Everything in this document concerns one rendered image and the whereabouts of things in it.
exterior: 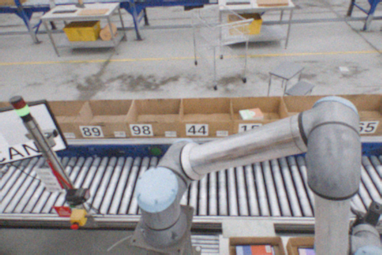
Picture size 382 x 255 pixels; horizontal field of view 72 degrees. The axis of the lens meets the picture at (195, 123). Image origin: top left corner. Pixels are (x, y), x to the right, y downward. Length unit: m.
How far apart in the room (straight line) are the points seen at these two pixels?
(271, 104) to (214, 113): 0.46
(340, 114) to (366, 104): 1.72
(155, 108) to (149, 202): 1.37
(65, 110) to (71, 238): 1.15
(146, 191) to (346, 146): 0.62
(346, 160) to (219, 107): 1.58
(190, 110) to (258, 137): 1.40
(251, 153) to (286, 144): 0.12
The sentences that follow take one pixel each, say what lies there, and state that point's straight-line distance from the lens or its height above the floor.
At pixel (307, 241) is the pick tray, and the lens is 1.66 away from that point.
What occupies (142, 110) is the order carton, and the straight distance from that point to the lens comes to 2.24.
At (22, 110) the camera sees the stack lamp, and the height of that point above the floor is 1.61.
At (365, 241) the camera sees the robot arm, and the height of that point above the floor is 1.27.
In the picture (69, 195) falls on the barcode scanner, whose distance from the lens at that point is 1.59.
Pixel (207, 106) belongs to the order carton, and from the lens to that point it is 2.14.
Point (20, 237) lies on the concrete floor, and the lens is 3.05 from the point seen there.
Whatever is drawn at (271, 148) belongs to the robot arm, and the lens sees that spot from 0.81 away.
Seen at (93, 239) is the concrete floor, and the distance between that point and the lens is 2.71.
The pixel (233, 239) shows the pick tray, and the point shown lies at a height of 0.83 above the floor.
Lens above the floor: 2.23
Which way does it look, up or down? 40 degrees down
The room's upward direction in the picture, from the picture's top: 4 degrees counter-clockwise
